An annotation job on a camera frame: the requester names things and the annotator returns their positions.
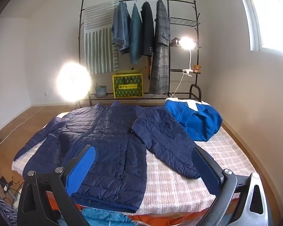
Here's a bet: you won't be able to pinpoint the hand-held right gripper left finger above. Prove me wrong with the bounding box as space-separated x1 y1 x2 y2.
17 144 96 226

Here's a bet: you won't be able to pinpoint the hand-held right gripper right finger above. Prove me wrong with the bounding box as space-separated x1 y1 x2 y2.
192 146 267 226

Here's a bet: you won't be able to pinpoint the navy quilted jacket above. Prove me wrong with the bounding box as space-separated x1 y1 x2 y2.
14 101 202 213

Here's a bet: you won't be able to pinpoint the black metal clothes rack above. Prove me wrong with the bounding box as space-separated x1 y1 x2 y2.
78 0 202 106

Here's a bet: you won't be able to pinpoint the checked pink white bedspread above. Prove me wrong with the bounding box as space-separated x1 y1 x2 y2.
11 108 257 217

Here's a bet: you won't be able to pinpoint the blue and white jacket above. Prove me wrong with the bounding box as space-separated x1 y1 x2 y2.
165 97 223 142

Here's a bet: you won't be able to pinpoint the teal cloth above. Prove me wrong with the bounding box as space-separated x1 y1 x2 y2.
81 208 137 226

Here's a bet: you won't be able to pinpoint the orange bed sheet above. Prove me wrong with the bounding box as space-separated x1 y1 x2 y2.
46 189 241 220

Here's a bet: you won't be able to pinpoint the potted plant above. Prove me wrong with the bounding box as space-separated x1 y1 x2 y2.
94 83 107 98

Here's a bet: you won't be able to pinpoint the bright studio light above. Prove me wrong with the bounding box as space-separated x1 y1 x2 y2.
56 61 92 110

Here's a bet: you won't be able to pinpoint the zebra striped cloth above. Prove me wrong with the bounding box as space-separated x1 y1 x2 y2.
0 188 18 226

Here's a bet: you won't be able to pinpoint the yellow and green box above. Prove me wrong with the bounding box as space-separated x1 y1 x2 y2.
112 69 145 98

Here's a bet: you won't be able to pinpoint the grey plaid coat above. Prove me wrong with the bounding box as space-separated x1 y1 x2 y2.
148 0 171 95

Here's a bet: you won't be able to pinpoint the green striped hanging cloth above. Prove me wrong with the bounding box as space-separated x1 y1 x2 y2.
84 1 120 74

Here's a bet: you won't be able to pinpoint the orange scarf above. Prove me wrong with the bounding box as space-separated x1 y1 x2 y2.
145 56 152 80

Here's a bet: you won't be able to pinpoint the white clip lamp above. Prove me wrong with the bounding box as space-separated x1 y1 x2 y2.
178 36 198 77

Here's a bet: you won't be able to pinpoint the teal jacket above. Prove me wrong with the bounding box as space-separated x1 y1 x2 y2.
129 3 143 64

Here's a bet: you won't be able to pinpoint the denim jacket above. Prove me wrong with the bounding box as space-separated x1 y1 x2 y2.
112 2 132 54

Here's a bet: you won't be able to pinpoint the black blazer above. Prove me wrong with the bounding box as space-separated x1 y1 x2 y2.
141 2 155 56

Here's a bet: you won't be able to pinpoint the window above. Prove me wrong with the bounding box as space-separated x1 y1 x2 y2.
235 0 283 59

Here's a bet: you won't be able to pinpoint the black cables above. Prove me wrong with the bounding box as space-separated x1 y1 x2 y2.
0 175 24 203

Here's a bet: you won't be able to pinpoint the white floor cable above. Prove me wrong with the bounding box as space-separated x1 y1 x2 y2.
0 106 44 160

